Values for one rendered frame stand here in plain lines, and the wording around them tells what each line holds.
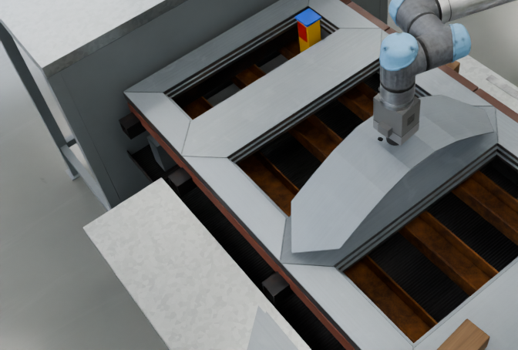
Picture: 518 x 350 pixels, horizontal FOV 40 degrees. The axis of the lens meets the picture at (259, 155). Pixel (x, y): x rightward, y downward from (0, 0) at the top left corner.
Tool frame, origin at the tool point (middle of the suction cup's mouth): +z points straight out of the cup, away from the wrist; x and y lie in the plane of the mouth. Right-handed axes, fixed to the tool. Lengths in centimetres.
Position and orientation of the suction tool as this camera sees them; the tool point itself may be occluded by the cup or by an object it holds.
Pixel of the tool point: (395, 142)
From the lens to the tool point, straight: 171.1
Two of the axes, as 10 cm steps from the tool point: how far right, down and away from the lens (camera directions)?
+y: 6.7, 5.2, -5.3
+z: 1.3, 6.2, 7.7
